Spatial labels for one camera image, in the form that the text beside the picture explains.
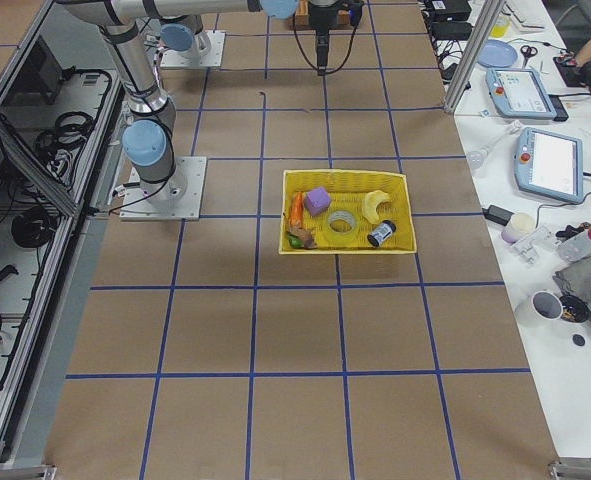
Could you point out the yellow clear tape roll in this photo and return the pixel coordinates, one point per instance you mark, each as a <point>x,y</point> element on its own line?
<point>341,227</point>

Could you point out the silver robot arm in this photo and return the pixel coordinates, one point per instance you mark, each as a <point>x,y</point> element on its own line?
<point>148,141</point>
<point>320,15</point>

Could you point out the green toy leaf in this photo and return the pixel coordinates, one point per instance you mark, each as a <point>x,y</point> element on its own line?
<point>295,242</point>

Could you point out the brown toy horse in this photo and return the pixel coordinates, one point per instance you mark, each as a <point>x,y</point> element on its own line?
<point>305,236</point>

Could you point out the orange toy carrot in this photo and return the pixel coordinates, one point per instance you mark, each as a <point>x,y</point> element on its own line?
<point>296,211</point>

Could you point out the yellow woven basket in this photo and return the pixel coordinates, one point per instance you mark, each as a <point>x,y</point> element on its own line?
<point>347,189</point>

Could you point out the purple foam cube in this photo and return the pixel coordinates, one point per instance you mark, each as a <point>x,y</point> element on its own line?
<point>317,201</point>

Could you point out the pale croissant toy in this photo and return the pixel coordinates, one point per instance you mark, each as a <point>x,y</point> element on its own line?
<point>371,201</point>

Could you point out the small black labelled can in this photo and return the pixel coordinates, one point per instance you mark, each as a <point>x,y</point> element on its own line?
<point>381,233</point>

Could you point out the light bulb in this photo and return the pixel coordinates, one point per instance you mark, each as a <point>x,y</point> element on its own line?
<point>477,157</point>

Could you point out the black power adapter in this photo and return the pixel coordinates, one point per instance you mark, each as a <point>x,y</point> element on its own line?
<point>497,215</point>

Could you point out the white purple jar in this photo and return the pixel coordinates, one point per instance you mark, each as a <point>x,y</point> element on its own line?
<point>519,225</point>

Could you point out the brown wicker basket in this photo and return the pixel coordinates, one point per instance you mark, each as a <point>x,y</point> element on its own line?
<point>301,19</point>

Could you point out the white mug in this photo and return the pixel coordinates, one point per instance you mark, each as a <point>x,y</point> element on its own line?
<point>539,309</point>

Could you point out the lower blue teach pendant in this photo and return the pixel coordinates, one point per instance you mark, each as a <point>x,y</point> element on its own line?
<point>549,164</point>

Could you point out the blue teach pendant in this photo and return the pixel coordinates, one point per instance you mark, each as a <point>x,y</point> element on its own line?
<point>549,164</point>
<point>519,94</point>

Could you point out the upper blue teach pendant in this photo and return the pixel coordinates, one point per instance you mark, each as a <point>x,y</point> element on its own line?
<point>519,94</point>

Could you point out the blue plate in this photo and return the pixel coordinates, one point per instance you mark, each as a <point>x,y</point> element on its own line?
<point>497,54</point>

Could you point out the black bowl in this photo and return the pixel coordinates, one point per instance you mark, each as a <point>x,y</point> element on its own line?
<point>574,310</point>

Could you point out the yellow cup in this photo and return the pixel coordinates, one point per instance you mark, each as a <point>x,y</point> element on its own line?
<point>501,26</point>

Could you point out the black round lid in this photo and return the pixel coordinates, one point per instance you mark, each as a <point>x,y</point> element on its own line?
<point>578,340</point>

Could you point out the black scissors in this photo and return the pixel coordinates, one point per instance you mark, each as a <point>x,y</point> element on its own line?
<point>527,52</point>

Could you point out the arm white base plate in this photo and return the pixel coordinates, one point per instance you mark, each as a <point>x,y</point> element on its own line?
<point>184,49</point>
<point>179,199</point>

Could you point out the white plastic bracket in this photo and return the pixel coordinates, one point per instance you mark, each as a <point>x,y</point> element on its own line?
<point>529,247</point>

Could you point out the aluminium frame post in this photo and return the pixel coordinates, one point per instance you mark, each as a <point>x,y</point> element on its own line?
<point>484,23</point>

